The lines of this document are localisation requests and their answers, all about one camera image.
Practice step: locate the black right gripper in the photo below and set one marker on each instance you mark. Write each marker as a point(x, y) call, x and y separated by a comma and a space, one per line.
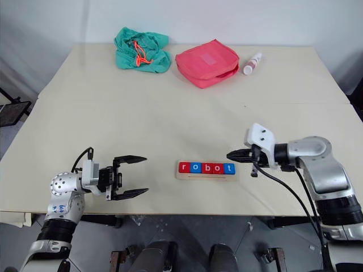
point(258, 158)

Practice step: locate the red letter o block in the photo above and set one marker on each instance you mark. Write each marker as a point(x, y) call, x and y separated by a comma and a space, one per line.
point(217, 168)

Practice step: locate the blue letter o block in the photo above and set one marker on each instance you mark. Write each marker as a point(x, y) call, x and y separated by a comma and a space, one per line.
point(195, 167)

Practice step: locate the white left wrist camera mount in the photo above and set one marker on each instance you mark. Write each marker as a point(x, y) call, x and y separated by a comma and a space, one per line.
point(90, 173)

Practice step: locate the blue letter t block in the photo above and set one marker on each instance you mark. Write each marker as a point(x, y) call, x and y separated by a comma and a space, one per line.
point(229, 168)

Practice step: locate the rusty metal bracket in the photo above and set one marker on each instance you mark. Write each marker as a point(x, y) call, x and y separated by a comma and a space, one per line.
point(276, 259)
point(116, 259)

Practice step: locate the red letter b block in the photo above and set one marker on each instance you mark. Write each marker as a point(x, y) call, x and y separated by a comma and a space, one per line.
point(206, 168)

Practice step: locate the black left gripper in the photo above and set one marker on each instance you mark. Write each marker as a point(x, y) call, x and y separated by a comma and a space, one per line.
point(109, 177)

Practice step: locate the black metal stand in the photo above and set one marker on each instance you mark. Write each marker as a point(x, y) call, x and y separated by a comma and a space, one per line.
point(14, 112)

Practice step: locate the wooden letter tray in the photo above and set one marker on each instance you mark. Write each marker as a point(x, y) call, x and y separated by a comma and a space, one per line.
point(207, 177)

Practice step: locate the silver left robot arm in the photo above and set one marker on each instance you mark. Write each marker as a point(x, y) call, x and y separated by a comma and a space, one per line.
point(61, 195)

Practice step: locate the crumpled clear plastic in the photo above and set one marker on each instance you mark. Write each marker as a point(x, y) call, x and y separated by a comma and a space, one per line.
point(137, 220)

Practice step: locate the red fabric zip pouch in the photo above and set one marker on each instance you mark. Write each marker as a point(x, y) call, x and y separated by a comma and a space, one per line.
point(207, 65)

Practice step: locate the small white pink bottle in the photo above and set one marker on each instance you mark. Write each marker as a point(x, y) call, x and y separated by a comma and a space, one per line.
point(252, 64)

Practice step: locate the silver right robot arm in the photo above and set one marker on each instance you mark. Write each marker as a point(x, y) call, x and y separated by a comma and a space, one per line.
point(326, 170)

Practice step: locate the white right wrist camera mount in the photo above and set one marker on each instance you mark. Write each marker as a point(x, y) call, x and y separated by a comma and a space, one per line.
point(261, 136)

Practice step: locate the dark rounded shape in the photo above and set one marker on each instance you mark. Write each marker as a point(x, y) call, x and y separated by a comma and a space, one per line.
point(158, 258)
point(224, 259)

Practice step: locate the red letter r block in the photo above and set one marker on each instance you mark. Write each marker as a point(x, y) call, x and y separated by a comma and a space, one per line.
point(184, 167)

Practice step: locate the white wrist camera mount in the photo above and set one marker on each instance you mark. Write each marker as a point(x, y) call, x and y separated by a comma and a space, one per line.
point(90, 173)
point(261, 136)

